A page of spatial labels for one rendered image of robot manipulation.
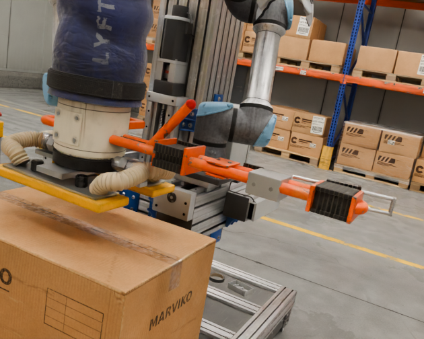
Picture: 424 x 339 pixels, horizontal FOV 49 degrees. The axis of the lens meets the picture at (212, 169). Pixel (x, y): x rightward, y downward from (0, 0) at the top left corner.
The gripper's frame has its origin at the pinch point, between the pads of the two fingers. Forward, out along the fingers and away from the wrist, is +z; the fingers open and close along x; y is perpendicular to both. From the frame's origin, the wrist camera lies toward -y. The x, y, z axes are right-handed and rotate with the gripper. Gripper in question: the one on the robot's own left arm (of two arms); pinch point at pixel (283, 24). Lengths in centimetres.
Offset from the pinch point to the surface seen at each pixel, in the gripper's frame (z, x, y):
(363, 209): 34, 35, 38
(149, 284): 59, 0, 47
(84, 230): 58, -26, 38
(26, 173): 44, -36, 48
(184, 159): 33, -1, 40
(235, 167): 33.4, 8.4, 34.8
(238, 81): 36, -370, -803
